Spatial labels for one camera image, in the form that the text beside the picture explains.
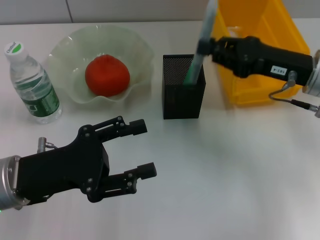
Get right gripper cable with connector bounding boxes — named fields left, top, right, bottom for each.
left=268, top=70, right=320, bottom=114

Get black mesh pen holder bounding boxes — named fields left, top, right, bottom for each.
left=162, top=53, right=207, bottom=120

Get left gripper cable with connector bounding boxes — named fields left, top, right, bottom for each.
left=36, top=136, right=58, bottom=153

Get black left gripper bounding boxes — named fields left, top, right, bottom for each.
left=16, top=123, right=111, bottom=205

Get yellow plastic bin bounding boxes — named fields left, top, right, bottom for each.
left=209, top=0, right=311, bottom=108

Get pale green glass fruit plate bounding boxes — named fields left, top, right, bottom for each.
left=47, top=24, right=154, bottom=110

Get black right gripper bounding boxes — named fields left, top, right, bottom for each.
left=198, top=36, right=315, bottom=86

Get red tomato-shaped toy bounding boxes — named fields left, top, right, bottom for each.
left=84, top=54, right=131, bottom=97

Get clear green-label water bottle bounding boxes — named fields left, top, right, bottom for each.
left=3, top=41, right=63, bottom=125

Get gripper cable with connector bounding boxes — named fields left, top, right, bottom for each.
left=36, top=136, right=58, bottom=153
left=268, top=70, right=320, bottom=114

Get grey marker pen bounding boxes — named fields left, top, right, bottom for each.
left=192, top=0, right=219, bottom=84

